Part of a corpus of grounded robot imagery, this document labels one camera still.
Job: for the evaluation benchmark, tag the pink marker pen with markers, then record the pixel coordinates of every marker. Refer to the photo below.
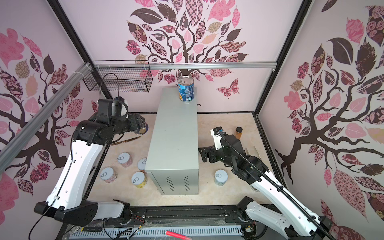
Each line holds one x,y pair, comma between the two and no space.
178,236

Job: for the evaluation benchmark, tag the metal tongs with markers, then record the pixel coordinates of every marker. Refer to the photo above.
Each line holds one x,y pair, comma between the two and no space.
253,152

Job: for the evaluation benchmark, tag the horizontal aluminium bar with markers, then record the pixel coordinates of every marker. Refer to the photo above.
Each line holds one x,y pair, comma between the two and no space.
187,66

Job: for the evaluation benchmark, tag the yellow label tin can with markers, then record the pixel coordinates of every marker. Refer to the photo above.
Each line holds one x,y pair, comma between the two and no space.
139,180

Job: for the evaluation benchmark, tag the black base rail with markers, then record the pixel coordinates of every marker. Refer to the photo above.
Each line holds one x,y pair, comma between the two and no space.
151,223

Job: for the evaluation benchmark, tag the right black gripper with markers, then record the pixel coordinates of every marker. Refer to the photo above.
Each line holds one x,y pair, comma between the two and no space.
212,151

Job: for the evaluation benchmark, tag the dark label tin can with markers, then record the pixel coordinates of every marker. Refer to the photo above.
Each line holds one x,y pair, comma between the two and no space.
144,129

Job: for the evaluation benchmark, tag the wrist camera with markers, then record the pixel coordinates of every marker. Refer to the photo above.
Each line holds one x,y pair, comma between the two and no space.
116,107
217,134

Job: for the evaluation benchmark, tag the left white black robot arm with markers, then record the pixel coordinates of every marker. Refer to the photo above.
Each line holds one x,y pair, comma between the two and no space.
68,202

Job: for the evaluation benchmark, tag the pink label tin can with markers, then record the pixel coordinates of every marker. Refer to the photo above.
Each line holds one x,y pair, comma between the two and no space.
125,160

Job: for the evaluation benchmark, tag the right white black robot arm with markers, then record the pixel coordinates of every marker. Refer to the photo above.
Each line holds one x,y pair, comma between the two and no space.
292,220

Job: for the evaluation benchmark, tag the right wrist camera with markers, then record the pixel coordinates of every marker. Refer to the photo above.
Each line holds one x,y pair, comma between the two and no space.
217,134

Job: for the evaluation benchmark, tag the copper table knife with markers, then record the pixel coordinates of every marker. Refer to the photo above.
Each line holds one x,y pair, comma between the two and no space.
125,141

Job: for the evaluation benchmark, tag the grey metal cabinet counter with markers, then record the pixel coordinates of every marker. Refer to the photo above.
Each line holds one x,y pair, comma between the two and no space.
173,157

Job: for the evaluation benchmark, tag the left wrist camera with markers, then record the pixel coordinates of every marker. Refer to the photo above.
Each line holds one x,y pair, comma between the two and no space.
116,107

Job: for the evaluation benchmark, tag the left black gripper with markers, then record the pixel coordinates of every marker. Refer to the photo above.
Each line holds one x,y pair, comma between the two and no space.
135,122

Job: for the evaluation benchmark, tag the amber jar black lid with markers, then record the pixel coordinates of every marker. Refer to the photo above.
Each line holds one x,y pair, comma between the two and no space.
239,131

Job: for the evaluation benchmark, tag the pink cartoon label can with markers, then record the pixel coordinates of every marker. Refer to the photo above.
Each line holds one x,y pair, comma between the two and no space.
108,175

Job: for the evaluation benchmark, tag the diagonal aluminium bar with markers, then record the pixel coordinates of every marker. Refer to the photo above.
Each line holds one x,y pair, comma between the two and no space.
12,149

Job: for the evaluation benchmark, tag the black wire basket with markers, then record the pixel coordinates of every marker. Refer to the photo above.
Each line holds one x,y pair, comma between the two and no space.
128,77

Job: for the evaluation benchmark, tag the front right patterned can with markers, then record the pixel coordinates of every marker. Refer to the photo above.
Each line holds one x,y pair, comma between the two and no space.
220,177

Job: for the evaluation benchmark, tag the orange label can near cabinet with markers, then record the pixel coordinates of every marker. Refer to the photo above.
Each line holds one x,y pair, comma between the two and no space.
142,164

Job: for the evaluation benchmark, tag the blue label tin can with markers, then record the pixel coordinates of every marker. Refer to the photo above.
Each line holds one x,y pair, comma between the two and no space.
186,88

